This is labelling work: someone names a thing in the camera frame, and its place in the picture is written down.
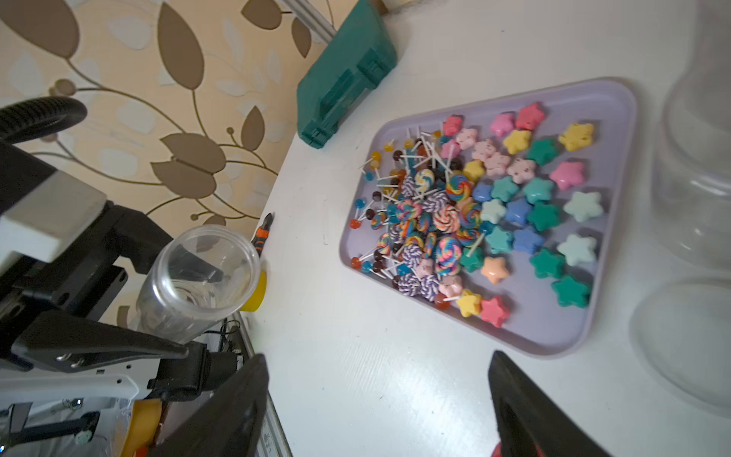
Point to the clear jar lid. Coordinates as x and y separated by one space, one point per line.
680 334

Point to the pile of lollipops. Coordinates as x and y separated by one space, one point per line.
438 151

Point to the green plastic block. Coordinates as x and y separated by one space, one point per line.
357 60

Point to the yellow tape roll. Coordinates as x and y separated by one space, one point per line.
255 301

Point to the clear jar of candies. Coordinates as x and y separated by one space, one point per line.
181 310

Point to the red lidded clear jar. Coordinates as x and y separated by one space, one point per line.
690 190

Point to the orange black pliers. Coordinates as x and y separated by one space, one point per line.
261 235

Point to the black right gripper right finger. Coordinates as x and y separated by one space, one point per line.
529 423

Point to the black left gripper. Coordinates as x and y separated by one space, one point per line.
50 312

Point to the aluminium frame post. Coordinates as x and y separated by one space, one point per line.
312 19

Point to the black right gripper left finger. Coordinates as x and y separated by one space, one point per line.
230 423

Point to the pile of star candies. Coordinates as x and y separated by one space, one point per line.
502 206

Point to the pile of swirl candies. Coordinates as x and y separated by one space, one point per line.
430 234

